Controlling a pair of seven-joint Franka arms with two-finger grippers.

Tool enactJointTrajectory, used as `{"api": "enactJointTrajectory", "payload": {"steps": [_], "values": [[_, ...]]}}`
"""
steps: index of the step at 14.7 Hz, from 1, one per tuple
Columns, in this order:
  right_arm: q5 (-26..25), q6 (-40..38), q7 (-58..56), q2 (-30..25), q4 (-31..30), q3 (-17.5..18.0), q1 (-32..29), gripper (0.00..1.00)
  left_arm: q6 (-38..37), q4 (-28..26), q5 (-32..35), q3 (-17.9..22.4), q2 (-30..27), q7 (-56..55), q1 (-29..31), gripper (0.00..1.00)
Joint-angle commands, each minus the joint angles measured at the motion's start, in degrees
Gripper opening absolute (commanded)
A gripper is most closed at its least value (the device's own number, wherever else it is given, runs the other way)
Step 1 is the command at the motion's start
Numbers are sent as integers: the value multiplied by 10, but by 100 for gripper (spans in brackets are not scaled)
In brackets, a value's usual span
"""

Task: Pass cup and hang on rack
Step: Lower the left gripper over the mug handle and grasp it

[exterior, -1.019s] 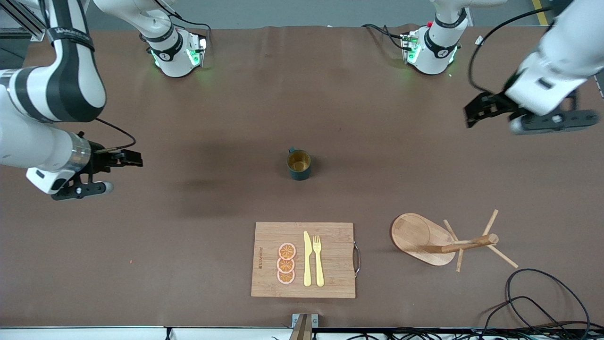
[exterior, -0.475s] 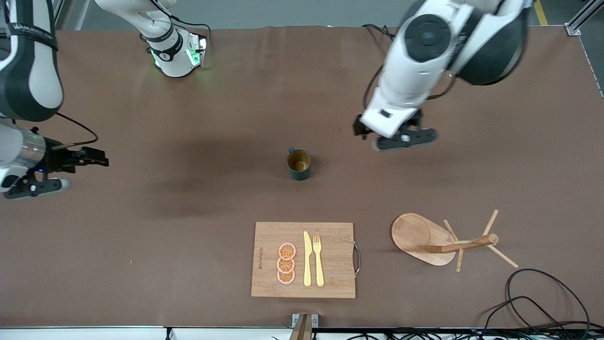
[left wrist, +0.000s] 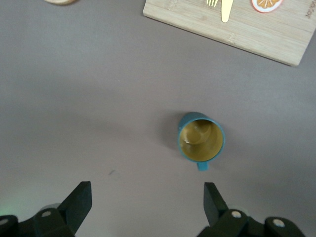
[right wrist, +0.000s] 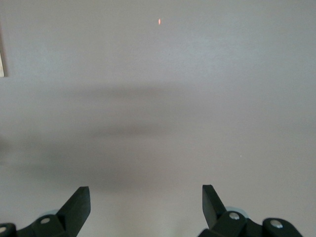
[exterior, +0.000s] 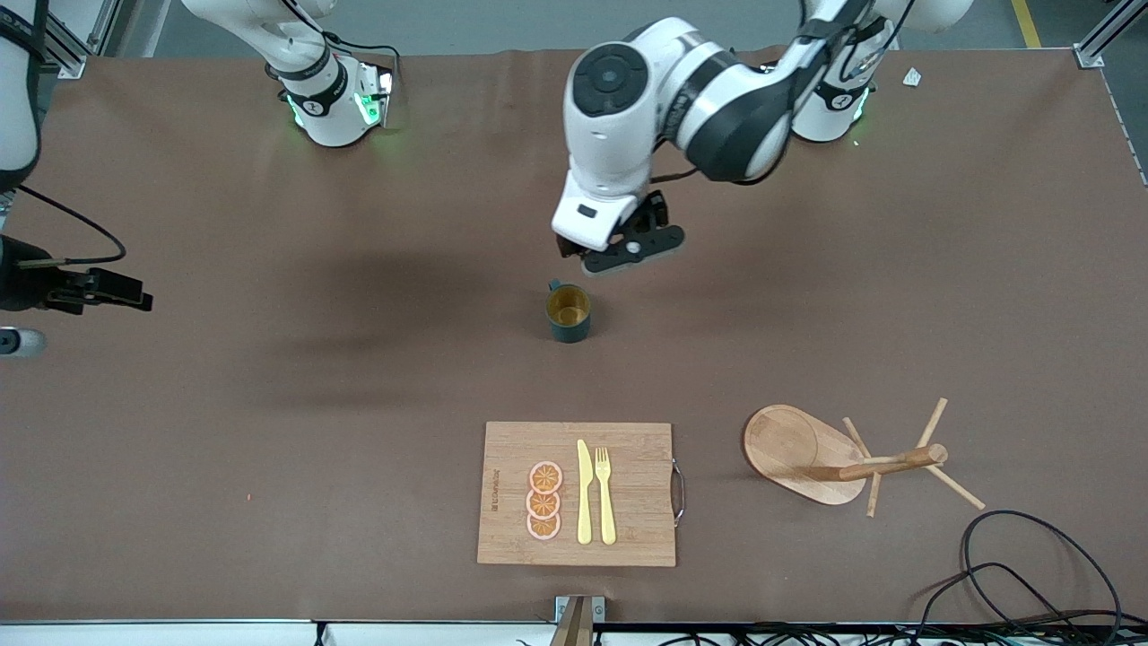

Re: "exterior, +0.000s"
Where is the black base cable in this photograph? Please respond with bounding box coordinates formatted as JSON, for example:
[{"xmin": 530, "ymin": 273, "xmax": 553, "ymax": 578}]
[{"xmin": 285, "ymin": 0, "xmax": 401, "ymax": 86}]

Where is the yellow plastic knife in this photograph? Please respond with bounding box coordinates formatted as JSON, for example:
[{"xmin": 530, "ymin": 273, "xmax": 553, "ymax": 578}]
[{"xmin": 577, "ymin": 439, "xmax": 594, "ymax": 546}]

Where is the bamboo cutting board metal handle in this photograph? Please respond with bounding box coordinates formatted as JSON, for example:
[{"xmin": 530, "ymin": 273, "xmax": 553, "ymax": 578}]
[{"xmin": 477, "ymin": 422, "xmax": 687, "ymax": 568}]

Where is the black floor cable loop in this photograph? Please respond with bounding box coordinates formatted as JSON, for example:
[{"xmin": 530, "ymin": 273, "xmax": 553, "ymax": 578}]
[
  {"xmin": 961, "ymin": 510, "xmax": 1124, "ymax": 629},
  {"xmin": 915, "ymin": 563, "xmax": 1077, "ymax": 629}
]

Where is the metal camera pole bracket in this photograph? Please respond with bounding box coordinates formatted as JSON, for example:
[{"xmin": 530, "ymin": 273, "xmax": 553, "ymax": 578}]
[{"xmin": 554, "ymin": 595, "xmax": 606, "ymax": 625}]

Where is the dark teal cup yellow inside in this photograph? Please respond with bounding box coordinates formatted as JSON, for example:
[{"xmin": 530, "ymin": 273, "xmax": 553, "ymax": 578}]
[{"xmin": 546, "ymin": 279, "xmax": 593, "ymax": 345}]

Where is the aluminium frame profile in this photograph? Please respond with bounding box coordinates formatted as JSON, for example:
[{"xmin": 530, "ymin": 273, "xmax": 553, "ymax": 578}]
[
  {"xmin": 36, "ymin": 0, "xmax": 122, "ymax": 80},
  {"xmin": 1074, "ymin": 0, "xmax": 1148, "ymax": 69}
]

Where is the wooden mug rack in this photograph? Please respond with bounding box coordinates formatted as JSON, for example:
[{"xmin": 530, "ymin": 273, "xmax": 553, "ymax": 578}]
[{"xmin": 743, "ymin": 397, "xmax": 986, "ymax": 519}]

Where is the yellow plastic fork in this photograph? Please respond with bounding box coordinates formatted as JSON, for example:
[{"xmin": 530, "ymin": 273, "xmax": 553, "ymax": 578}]
[{"xmin": 596, "ymin": 447, "xmax": 618, "ymax": 546}]

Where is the white table edge rail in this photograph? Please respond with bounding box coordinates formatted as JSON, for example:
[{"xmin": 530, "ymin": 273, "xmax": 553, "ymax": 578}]
[{"xmin": 0, "ymin": 619, "xmax": 1148, "ymax": 646}]

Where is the brown table mat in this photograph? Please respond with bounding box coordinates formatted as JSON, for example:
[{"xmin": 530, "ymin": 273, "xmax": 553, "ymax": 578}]
[{"xmin": 0, "ymin": 45, "xmax": 1148, "ymax": 624}]

